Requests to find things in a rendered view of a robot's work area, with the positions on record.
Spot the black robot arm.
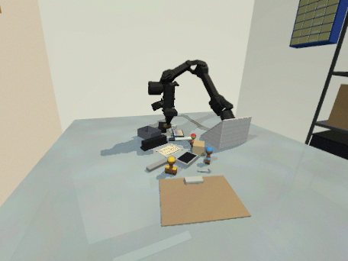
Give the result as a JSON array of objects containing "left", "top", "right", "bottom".
[{"left": 148, "top": 60, "right": 235, "bottom": 120}]

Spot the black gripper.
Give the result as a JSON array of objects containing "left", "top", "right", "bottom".
[{"left": 162, "top": 95, "right": 178, "bottom": 125}]

